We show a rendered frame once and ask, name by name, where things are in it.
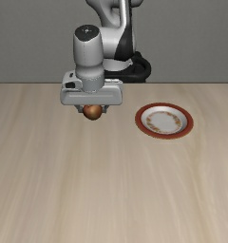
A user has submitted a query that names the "red-rimmed white plate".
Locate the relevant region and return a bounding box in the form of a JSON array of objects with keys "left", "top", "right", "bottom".
[{"left": 134, "top": 102, "right": 195, "bottom": 140}]

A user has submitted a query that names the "red-brown apple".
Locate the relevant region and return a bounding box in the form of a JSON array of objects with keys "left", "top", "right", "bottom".
[{"left": 82, "top": 104, "right": 104, "bottom": 122}]

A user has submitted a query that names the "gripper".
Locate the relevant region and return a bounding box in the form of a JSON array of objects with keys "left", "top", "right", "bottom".
[{"left": 59, "top": 70, "right": 124, "bottom": 114}]

